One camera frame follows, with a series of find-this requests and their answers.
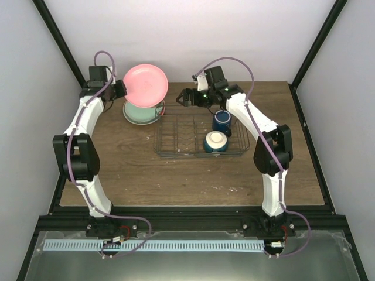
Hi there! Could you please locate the dark blue mug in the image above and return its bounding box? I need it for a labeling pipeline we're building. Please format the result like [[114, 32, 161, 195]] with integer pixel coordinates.
[[212, 110, 232, 138]]

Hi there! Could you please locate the pink top plate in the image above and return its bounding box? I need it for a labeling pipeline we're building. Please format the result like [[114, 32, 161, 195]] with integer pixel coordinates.
[[123, 64, 169, 108]]

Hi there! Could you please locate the pink plate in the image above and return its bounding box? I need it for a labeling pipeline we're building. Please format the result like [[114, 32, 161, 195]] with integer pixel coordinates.
[[123, 64, 169, 108], [155, 100, 166, 118]]

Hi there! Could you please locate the wire dish rack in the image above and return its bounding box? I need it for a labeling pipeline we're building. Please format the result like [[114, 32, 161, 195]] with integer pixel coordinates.
[[154, 104, 250, 159]]

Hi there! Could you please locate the teal white bowl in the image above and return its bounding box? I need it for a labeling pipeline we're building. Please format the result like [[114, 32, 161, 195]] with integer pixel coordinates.
[[203, 131, 229, 153]]

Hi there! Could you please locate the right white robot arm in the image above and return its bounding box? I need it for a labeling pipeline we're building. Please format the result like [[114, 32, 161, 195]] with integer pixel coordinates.
[[176, 84, 293, 236]]

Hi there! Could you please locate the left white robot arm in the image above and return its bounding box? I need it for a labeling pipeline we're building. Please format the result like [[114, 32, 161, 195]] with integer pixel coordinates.
[[53, 80, 127, 237]]

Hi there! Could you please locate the lower pink plate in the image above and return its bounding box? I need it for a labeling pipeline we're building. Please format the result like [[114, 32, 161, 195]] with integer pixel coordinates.
[[155, 100, 166, 118]]

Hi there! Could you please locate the mint green plate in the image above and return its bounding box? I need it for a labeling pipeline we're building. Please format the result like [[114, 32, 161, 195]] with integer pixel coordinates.
[[122, 102, 160, 125]]

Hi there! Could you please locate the light blue slotted strip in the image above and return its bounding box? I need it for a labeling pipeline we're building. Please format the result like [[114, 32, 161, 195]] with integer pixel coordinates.
[[43, 239, 265, 253]]

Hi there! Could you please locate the metal front tray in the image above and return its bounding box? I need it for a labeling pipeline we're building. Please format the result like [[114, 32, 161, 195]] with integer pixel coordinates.
[[25, 231, 360, 280]]

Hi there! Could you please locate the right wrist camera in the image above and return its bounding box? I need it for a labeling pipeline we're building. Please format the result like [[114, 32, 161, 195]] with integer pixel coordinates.
[[197, 66, 229, 91]]

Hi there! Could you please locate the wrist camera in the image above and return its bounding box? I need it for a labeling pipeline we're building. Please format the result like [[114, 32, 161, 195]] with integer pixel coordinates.
[[88, 66, 112, 83], [197, 66, 229, 91]]

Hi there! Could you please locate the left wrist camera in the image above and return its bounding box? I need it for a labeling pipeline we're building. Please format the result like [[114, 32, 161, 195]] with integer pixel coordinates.
[[88, 66, 112, 83]]

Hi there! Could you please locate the left black frame post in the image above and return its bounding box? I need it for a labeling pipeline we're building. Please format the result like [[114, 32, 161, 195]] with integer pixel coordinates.
[[32, 0, 85, 86]]

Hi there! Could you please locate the black frame post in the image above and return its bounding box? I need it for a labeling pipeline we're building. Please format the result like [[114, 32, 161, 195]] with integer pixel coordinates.
[[32, 0, 85, 86], [291, 0, 349, 85]]

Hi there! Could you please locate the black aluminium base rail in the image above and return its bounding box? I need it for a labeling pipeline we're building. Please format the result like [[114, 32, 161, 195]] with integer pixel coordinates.
[[35, 206, 349, 238]]

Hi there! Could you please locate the right black frame post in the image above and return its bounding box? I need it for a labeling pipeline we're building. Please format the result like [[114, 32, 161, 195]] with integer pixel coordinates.
[[291, 0, 349, 85]]

